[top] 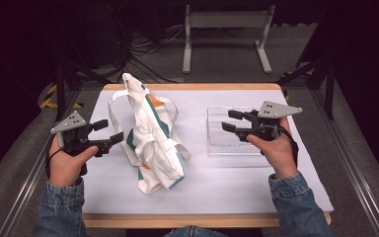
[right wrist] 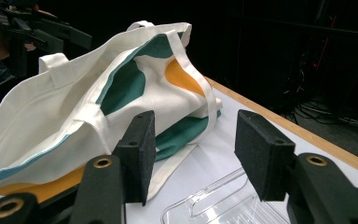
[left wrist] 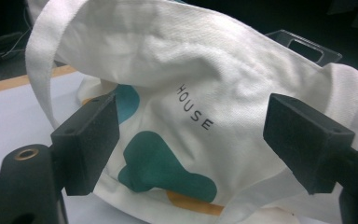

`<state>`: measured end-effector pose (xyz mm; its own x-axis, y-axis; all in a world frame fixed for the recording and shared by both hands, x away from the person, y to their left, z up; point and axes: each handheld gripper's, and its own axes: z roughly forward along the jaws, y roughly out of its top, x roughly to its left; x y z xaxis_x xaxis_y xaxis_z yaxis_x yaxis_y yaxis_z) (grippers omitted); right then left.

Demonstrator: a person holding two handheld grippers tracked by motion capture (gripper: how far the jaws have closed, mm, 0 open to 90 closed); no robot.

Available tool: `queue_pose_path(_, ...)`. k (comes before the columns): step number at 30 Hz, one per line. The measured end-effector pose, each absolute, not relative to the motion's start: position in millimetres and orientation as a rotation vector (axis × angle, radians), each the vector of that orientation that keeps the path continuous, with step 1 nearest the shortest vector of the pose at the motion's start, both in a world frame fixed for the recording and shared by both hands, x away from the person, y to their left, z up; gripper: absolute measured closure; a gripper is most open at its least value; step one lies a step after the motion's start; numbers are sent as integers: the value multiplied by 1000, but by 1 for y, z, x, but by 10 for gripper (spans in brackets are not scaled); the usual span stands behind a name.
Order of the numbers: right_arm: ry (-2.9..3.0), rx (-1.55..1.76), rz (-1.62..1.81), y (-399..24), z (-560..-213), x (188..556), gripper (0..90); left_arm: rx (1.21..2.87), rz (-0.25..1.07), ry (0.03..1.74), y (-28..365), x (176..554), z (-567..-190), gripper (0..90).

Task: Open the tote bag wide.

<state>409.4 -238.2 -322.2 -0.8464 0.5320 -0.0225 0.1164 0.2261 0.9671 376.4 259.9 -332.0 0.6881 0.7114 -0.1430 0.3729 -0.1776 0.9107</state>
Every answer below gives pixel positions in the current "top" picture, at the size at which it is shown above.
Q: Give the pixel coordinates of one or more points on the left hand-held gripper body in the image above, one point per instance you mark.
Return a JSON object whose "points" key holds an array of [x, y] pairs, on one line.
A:
{"points": [[75, 136]]}

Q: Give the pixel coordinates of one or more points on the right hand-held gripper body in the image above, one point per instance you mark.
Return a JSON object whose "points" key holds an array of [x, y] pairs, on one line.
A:
{"points": [[265, 125]]}

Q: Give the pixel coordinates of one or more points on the clear plastic container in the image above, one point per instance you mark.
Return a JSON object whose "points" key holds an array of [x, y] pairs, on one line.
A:
{"points": [[225, 141]]}

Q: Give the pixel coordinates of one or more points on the white canvas tote bag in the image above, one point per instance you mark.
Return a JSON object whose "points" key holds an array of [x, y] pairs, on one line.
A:
{"points": [[151, 141]]}

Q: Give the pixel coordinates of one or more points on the person's right hand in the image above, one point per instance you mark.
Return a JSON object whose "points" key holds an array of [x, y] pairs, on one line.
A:
{"points": [[278, 153]]}

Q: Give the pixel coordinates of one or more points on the person's left hand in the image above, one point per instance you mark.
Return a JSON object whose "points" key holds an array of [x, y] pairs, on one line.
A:
{"points": [[66, 166]]}

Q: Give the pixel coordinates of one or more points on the yellow and black floor tape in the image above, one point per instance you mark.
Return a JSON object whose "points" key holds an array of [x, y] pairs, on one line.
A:
{"points": [[47, 102]]}

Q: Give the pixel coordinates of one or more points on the black tripod stand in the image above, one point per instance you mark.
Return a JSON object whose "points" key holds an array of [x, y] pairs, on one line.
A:
{"points": [[322, 74], [66, 77]]}

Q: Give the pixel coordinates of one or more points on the white table mat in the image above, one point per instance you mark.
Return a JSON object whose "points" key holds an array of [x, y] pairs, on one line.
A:
{"points": [[210, 184]]}

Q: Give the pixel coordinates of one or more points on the white metal stand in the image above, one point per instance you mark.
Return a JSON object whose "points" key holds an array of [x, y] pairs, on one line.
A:
{"points": [[227, 19]]}

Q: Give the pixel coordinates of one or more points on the person's denim lap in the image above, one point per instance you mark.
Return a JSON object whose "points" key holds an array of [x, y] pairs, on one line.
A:
{"points": [[194, 231]]}

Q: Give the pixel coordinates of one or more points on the aluminium frame rail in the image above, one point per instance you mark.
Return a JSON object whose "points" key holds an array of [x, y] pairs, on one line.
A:
{"points": [[352, 171], [29, 184]]}

